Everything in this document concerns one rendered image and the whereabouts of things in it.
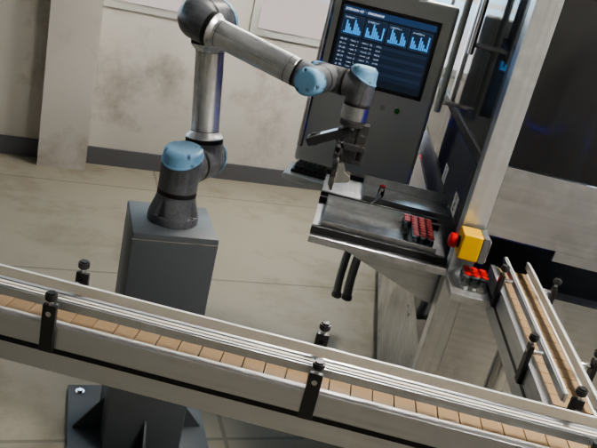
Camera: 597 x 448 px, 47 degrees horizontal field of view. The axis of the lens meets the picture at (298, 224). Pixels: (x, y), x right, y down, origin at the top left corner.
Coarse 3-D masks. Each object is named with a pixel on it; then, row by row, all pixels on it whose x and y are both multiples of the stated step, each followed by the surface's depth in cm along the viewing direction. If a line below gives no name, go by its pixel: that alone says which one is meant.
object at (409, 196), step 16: (368, 176) 255; (368, 192) 246; (400, 192) 255; (416, 192) 255; (432, 192) 254; (400, 208) 231; (416, 208) 230; (432, 208) 245; (448, 208) 250; (448, 224) 231
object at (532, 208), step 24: (456, 120) 244; (432, 144) 292; (504, 192) 184; (528, 192) 183; (552, 192) 182; (576, 192) 182; (504, 216) 186; (528, 216) 185; (552, 216) 185; (576, 216) 184; (528, 240) 188; (552, 240) 187; (576, 240) 186; (576, 264) 188
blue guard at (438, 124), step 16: (432, 112) 321; (448, 112) 269; (432, 128) 306; (448, 128) 259; (448, 144) 249; (464, 144) 217; (448, 160) 240; (464, 160) 210; (448, 176) 232; (464, 176) 203; (448, 192) 224; (464, 192) 197
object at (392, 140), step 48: (336, 0) 271; (384, 0) 267; (432, 0) 278; (336, 48) 276; (384, 48) 273; (432, 48) 269; (336, 96) 283; (384, 96) 279; (432, 96) 276; (384, 144) 285
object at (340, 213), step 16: (336, 208) 222; (352, 208) 224; (368, 208) 223; (384, 208) 223; (336, 224) 199; (352, 224) 212; (368, 224) 215; (384, 224) 218; (400, 224) 221; (384, 240) 199; (400, 240) 198
